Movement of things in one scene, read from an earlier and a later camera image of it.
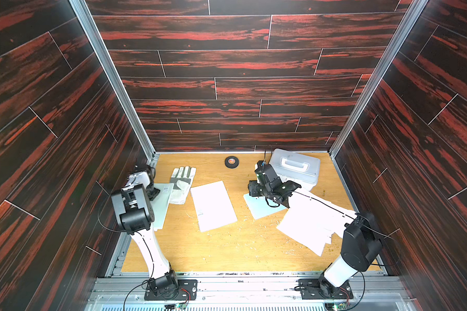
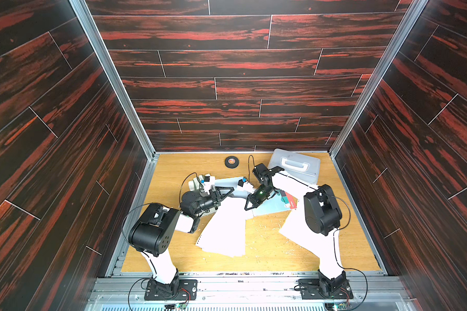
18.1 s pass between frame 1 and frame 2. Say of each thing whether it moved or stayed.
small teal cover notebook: stayed
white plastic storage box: stayed
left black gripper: moved
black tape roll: stayed
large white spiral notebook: moved
